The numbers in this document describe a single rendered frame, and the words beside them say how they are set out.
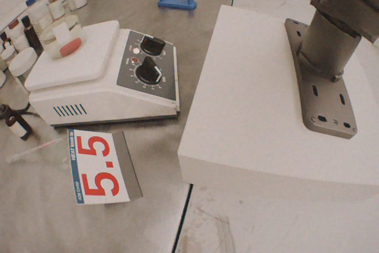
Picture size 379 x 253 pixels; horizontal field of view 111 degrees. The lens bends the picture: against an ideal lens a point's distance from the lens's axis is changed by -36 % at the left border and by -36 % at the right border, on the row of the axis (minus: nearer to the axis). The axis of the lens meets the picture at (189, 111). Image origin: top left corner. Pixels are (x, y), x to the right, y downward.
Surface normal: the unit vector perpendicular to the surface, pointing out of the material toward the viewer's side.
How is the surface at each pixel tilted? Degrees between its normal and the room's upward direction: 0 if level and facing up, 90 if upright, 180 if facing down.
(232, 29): 4
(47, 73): 0
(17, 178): 0
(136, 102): 90
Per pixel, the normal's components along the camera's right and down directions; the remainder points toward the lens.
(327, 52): -0.62, 0.64
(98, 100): 0.08, 0.80
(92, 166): 0.57, -0.67
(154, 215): -0.03, -0.60
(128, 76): 0.47, -0.56
